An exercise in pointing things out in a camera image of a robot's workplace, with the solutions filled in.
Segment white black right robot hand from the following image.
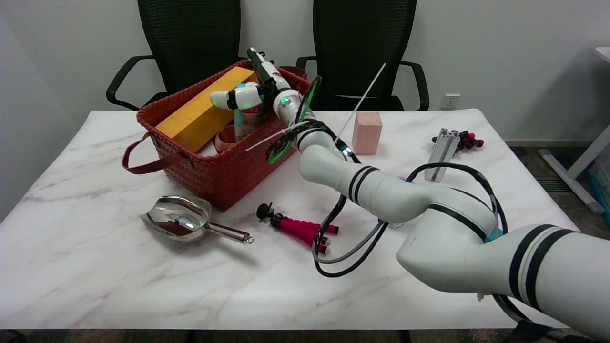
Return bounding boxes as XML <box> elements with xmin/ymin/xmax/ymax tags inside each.
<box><xmin>210</xmin><ymin>47</ymin><xmax>292</xmax><ymax>112</ymax></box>

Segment red woven basket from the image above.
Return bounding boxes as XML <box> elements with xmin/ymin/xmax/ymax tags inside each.
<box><xmin>121</xmin><ymin>59</ymin><xmax>315</xmax><ymax>212</ymax></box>

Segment copper coloured cup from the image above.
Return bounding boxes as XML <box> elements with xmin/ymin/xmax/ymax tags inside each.
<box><xmin>214</xmin><ymin>125</ymin><xmax>238</xmax><ymax>153</ymax></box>

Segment yellow rectangular block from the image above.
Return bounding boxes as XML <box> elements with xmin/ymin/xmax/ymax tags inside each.
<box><xmin>155</xmin><ymin>66</ymin><xmax>258</xmax><ymax>153</ymax></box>

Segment black mesh office chair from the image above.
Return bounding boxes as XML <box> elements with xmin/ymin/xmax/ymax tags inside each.
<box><xmin>106</xmin><ymin>0</ymin><xmax>249</xmax><ymax>111</ymax></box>
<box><xmin>295</xmin><ymin>0</ymin><xmax>430</xmax><ymax>111</ymax></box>

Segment pink wooden block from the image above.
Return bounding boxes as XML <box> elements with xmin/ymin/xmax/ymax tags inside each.
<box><xmin>353</xmin><ymin>111</ymin><xmax>383</xmax><ymax>156</ymax></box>

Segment pink black mini tripod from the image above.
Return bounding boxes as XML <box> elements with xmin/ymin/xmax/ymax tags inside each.
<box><xmin>256</xmin><ymin>203</ymin><xmax>340</xmax><ymax>255</ymax></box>

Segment shiny metal scoop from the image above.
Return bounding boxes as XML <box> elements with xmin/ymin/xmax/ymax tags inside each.
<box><xmin>140</xmin><ymin>195</ymin><xmax>254</xmax><ymax>245</ymax></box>

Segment round container pink lid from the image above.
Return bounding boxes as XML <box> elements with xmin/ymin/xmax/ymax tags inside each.
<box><xmin>387</xmin><ymin>175</ymin><xmax>410</xmax><ymax>230</ymax></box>

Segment silver aluminium extrusion profile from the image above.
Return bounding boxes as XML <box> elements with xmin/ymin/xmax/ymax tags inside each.
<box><xmin>424</xmin><ymin>128</ymin><xmax>461</xmax><ymax>183</ymax></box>

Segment purple grape bunch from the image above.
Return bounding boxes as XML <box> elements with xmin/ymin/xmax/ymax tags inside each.
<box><xmin>432</xmin><ymin>131</ymin><xmax>485</xmax><ymax>153</ymax></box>

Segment blue bin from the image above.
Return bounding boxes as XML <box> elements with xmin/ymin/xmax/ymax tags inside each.
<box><xmin>587</xmin><ymin>160</ymin><xmax>610</xmax><ymax>215</ymax></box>

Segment green robot cable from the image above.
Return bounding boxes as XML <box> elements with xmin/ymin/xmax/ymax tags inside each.
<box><xmin>266</xmin><ymin>75</ymin><xmax>322</xmax><ymax>165</ymax></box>

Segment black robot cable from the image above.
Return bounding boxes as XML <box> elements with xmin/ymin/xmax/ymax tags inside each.
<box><xmin>286</xmin><ymin>119</ymin><xmax>577</xmax><ymax>343</ymax></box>

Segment white desk frame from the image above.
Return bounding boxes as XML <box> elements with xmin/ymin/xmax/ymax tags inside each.
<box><xmin>539</xmin><ymin>47</ymin><xmax>610</xmax><ymax>215</ymax></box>

